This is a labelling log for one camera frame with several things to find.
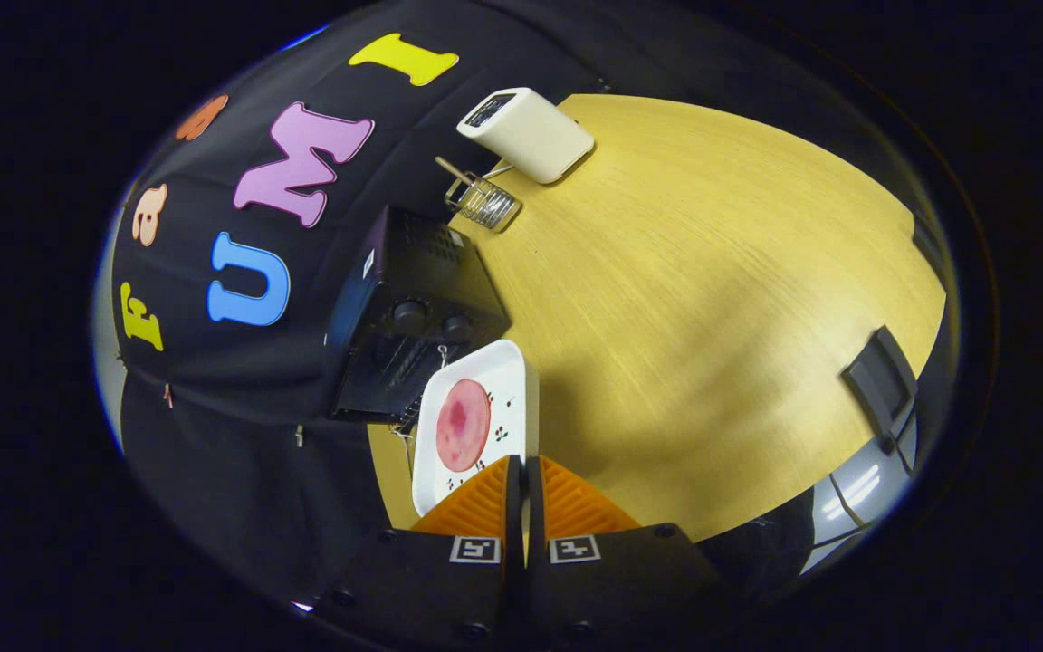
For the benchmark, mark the black flat panel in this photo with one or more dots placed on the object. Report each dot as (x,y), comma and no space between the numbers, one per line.
(879,380)

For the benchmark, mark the pink ham slice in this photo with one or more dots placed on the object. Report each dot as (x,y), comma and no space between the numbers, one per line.
(463,426)

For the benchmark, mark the white square plate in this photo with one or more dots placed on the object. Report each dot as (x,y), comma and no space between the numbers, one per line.
(508,380)

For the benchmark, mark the wooden stick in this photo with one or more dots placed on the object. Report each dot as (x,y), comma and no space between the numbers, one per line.
(451,167)

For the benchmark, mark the black toaster oven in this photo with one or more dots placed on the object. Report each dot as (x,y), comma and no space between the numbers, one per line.
(413,272)

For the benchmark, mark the cream pop-up toaster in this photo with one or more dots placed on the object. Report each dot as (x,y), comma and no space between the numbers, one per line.
(531,136)

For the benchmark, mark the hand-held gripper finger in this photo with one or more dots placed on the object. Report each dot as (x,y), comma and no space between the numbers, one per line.
(514,507)
(532,507)

